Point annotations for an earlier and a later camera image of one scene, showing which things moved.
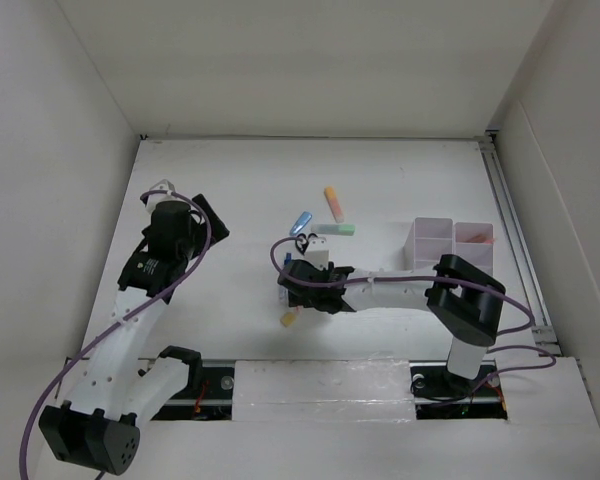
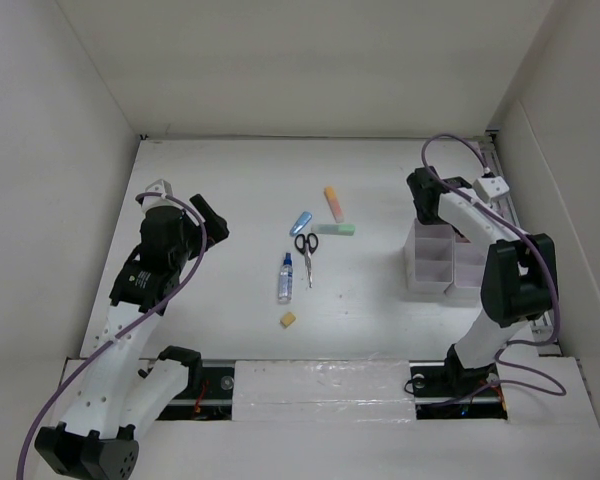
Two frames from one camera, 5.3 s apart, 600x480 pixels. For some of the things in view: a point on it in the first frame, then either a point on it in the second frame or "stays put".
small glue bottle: [284, 291] stays put
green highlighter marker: [334, 229] stays put
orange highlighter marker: [335, 207] stays put
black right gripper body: [295, 299] → [431, 220]
